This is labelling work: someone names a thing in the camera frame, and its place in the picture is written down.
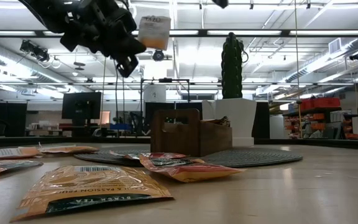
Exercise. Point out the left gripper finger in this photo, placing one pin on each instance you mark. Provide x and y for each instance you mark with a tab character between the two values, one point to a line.
126	45
126	21

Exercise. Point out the white and orange tea packet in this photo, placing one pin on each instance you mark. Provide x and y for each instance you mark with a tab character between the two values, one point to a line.
70	149
8	153
154	32

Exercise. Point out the yellow fruit-print tea packet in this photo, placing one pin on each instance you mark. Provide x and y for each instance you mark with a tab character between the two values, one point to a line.
217	122

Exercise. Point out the red tea packet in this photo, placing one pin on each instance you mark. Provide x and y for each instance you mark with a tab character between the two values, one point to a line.
166	155
182	171

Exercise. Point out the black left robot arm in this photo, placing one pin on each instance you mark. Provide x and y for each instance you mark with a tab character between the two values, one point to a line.
48	12

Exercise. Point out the brown wooden tea organizer box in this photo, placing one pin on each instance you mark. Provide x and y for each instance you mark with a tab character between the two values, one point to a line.
191	140

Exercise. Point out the round black ceiling device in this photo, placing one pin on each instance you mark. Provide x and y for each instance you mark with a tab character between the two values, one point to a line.
158	56

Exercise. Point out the black ceiling-mounted device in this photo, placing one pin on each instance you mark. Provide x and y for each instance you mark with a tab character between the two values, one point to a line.
34	49

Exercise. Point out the black background monitor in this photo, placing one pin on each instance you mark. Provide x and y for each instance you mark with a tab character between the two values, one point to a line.
81	105

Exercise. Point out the green cactus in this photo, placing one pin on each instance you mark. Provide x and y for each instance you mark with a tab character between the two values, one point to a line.
232	68

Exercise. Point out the grey round woven mat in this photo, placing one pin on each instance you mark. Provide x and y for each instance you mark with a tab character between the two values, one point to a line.
259	157

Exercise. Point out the metal shelf with red bins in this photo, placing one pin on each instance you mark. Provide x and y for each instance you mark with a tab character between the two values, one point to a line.
322	103

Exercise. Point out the black ceiling speaker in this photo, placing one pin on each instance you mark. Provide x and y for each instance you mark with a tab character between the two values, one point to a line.
356	56

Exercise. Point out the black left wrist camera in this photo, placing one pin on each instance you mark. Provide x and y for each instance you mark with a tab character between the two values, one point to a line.
127	67

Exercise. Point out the black overhead camera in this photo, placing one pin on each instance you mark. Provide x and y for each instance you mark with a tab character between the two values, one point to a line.
221	3

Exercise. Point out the silver ventilation duct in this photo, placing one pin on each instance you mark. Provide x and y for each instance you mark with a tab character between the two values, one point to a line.
322	63

